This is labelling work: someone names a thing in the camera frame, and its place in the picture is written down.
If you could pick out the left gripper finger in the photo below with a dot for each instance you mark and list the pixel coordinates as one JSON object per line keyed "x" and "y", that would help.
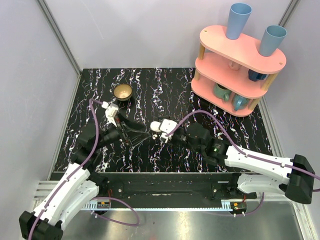
{"x": 130, "y": 123}
{"x": 135, "y": 138}

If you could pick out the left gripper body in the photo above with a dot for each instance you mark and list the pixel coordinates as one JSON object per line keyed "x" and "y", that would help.
{"x": 123, "y": 131}

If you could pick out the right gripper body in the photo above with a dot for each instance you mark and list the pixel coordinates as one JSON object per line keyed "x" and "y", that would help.
{"x": 180, "y": 138}

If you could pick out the white earbud charging case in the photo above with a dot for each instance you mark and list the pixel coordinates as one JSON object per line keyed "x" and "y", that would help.
{"x": 155, "y": 126}

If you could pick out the black earbud charging case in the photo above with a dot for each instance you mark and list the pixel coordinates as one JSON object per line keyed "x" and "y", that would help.
{"x": 164, "y": 117}

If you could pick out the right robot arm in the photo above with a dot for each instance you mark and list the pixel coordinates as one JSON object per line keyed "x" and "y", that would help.
{"x": 291, "y": 177}

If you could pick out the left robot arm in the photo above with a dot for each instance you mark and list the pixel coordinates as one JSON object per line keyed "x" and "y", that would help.
{"x": 80, "y": 183}

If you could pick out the brown ceramic bowl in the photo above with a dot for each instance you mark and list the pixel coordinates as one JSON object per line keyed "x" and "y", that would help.
{"x": 123, "y": 92}

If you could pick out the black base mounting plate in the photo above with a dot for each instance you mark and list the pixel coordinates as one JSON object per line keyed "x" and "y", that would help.
{"x": 143, "y": 187}

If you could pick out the green ceramic mug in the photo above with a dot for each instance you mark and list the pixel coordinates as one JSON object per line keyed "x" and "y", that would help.
{"x": 221, "y": 92}

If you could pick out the light blue ceramic mug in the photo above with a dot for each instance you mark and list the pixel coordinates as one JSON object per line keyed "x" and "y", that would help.
{"x": 239, "y": 102}

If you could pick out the pink three-tier shelf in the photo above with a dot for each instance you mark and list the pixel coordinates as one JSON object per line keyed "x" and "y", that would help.
{"x": 212, "y": 67}

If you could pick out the pink mug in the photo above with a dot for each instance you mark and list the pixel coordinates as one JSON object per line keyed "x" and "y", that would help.
{"x": 234, "y": 66}

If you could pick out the dark blue mug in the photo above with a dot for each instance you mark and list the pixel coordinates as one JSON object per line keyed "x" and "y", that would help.
{"x": 256, "y": 76}

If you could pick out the left blue plastic cup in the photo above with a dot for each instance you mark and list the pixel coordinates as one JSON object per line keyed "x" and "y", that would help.
{"x": 239, "y": 14}

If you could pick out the blue plastic cup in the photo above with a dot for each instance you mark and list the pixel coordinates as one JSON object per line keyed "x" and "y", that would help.
{"x": 271, "y": 40}
{"x": 239, "y": 14}

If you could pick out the right blue plastic cup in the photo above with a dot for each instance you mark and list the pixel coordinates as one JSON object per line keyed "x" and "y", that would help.
{"x": 271, "y": 40}

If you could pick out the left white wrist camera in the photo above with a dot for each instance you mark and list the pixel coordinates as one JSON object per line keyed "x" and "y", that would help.
{"x": 111, "y": 113}

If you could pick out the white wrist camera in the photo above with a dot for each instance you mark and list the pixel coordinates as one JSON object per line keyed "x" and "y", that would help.
{"x": 166, "y": 127}
{"x": 111, "y": 113}

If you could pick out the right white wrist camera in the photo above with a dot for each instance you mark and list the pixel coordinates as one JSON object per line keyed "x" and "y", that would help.
{"x": 166, "y": 127}

